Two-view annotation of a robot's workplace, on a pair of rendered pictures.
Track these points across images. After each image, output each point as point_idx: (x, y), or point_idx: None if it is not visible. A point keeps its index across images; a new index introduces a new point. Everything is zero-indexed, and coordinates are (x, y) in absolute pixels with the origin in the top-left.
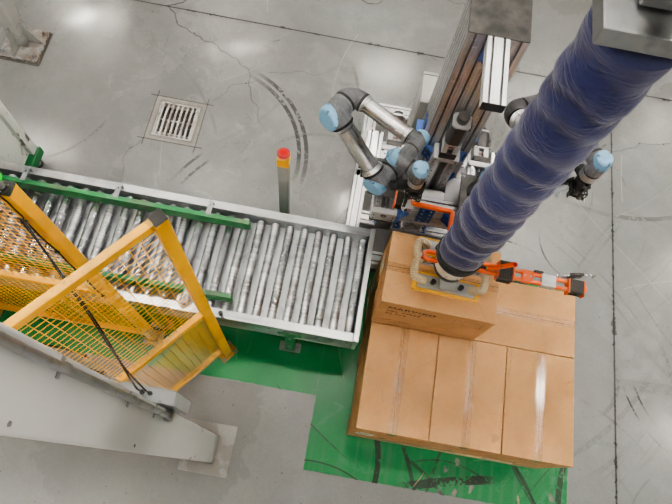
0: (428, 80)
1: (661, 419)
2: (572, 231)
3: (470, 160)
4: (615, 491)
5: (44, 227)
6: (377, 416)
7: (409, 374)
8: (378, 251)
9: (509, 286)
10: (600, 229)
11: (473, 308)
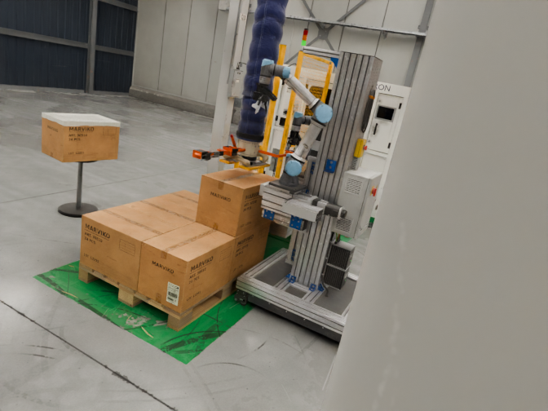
0: (373, 171)
1: (2, 360)
2: (247, 400)
3: (317, 196)
4: (6, 303)
5: (295, 74)
6: (183, 193)
7: (196, 204)
8: (280, 260)
9: (218, 243)
10: None
11: (216, 174)
